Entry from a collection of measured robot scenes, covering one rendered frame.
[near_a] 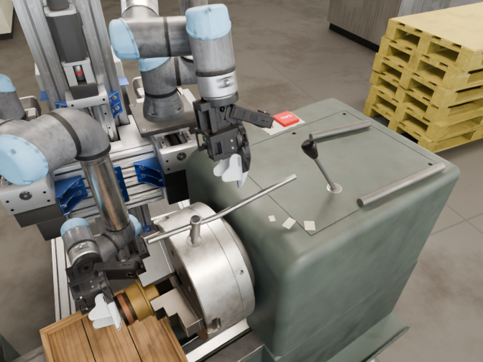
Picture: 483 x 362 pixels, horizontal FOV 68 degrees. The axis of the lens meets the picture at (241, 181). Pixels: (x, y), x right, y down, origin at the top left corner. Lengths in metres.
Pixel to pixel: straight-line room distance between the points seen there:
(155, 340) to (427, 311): 1.65
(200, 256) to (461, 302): 1.91
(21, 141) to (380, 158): 0.86
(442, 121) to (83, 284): 2.99
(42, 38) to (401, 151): 1.16
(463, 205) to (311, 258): 2.40
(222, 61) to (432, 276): 2.08
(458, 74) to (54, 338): 2.91
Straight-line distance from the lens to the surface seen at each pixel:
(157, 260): 0.88
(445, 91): 3.19
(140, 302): 0.88
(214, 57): 0.66
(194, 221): 0.72
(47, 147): 0.87
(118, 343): 1.10
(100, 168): 1.00
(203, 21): 0.65
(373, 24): 5.46
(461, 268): 2.64
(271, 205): 0.84
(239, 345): 1.07
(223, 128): 0.71
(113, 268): 0.96
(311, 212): 0.84
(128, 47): 0.76
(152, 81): 1.29
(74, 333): 1.16
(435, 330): 2.30
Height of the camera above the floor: 1.84
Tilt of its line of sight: 40 degrees down
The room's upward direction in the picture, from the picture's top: straight up
